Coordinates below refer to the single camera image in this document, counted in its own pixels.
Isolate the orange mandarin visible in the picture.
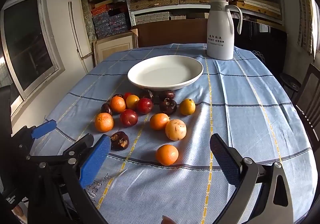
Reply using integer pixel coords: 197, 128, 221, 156
110, 97, 126, 113
156, 144, 179, 166
150, 113, 170, 130
94, 112, 114, 132

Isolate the stack of blue patterned boxes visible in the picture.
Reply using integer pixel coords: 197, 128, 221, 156
92, 11, 128, 39

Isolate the dark passion fruit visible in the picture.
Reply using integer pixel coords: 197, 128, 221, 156
139, 89, 154, 101
101, 103, 113, 115
110, 131, 130, 151
159, 98, 177, 115
112, 94, 124, 99
158, 90, 175, 101

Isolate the white oval plate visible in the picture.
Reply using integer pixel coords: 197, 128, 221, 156
127, 55, 204, 91

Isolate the dark window with frame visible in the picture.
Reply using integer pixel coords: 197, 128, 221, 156
1, 0, 65, 102

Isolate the small yellow-orange fruit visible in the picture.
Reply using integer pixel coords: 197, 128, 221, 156
126, 94, 139, 110

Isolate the dark wooden chair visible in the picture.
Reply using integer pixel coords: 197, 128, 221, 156
292, 62, 320, 152

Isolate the pale speckled round fruit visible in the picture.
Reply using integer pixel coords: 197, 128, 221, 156
165, 119, 187, 141

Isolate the red plum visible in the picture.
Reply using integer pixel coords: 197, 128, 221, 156
120, 109, 138, 127
136, 97, 153, 115

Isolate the dark passion fruit front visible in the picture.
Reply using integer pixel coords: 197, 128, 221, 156
110, 131, 130, 151

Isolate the framed beige panel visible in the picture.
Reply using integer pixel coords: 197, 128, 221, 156
93, 29, 138, 65

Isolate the red plum front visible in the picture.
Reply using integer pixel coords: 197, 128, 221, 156
120, 109, 138, 127

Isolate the small red tomato back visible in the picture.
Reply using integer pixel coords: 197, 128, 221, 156
123, 93, 131, 101

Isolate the red plum back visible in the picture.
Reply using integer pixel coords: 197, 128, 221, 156
136, 97, 153, 115

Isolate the person's right hand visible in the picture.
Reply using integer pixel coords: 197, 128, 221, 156
161, 215, 176, 224

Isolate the brown wooden board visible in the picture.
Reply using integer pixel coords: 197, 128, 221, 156
133, 19, 207, 47

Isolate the blue checked tablecloth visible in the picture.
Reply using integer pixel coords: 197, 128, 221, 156
29, 43, 318, 224

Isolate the white thermos jug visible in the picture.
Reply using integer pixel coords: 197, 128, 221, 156
207, 0, 243, 61

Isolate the orange mandarin front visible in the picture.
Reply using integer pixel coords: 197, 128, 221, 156
156, 144, 179, 166

